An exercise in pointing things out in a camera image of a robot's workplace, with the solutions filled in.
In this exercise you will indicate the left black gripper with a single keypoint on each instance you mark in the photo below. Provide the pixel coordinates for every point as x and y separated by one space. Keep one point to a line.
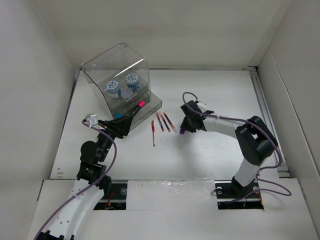
118 127

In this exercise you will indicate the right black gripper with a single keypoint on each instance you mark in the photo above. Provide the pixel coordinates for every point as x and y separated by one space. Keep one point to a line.
186 126

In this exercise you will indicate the blue highlighter marker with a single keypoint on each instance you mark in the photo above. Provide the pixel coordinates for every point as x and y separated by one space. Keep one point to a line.
118 115

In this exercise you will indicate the pink highlighter marker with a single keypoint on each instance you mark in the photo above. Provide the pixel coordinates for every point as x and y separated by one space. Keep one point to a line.
137 108

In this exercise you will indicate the clear jar purple contents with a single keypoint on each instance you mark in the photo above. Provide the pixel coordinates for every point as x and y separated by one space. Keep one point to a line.
126 93

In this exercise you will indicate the blue tape jar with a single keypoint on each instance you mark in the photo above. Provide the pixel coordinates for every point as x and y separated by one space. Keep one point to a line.
132 81
113 89

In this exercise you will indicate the clear acrylic drawer organizer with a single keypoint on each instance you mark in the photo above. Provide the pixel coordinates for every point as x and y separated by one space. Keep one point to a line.
116 63

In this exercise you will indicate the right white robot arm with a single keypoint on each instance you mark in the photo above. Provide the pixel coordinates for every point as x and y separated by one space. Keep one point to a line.
255 141

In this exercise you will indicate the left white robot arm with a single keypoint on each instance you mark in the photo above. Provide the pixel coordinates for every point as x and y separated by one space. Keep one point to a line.
92 182

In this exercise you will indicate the red pen white cap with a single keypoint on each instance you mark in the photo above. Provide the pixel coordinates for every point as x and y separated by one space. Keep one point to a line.
173 128

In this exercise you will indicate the red pen right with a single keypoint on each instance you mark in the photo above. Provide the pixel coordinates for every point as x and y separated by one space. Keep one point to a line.
167 118

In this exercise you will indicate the red pen lying apart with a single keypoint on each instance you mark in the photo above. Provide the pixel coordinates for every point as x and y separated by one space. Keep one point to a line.
153 132

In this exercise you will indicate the red pen middle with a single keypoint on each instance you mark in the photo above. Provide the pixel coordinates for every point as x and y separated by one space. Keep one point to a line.
159 121

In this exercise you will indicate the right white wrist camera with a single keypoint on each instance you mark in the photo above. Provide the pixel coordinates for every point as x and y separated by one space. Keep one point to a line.
202 107

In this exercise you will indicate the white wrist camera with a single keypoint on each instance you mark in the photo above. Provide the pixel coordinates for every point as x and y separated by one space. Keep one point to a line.
91 121
202 107

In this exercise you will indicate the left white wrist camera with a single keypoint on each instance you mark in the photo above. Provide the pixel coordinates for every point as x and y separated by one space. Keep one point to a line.
91 121

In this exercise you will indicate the front aluminium rail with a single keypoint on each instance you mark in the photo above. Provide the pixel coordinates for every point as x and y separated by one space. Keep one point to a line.
157 195

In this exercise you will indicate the aluminium rail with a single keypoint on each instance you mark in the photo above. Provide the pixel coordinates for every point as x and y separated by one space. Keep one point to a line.
157 195
283 170

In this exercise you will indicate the right aluminium rail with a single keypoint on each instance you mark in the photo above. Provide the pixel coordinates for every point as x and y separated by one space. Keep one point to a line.
283 170

